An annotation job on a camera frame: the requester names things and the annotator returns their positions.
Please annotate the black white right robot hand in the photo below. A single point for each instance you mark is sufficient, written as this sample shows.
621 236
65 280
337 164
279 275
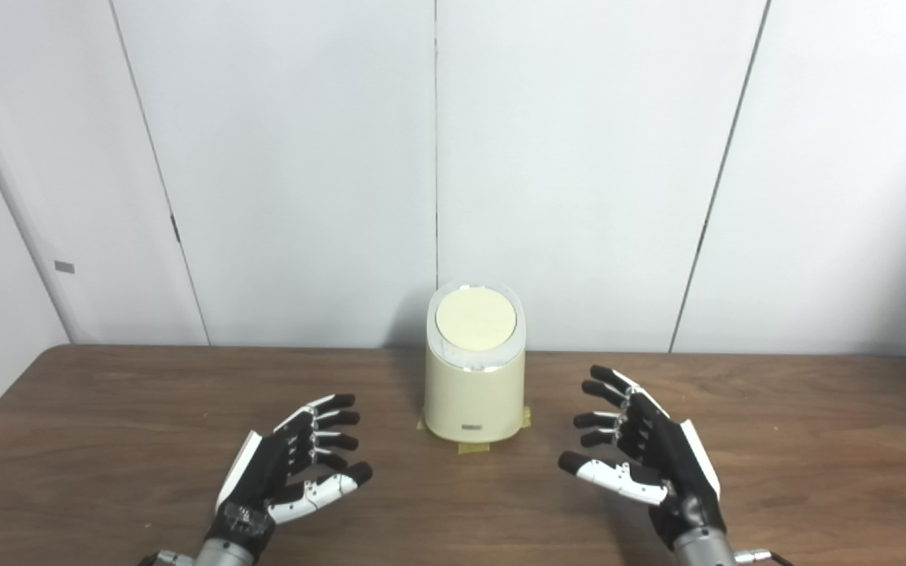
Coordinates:
677 464

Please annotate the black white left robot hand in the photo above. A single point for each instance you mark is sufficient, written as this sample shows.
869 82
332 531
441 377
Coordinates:
264 472

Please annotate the round cream bin lid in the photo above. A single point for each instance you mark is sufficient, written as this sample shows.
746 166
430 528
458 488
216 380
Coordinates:
476 317

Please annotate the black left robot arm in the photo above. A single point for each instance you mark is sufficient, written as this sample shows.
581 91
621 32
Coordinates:
229 554

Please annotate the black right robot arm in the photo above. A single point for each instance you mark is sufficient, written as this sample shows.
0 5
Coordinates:
705 550

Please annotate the cream-colored cylindrical bin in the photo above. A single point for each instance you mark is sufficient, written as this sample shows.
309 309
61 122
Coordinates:
474 397

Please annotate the small gray wall sticker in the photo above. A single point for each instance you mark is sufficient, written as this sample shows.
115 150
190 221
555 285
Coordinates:
64 267

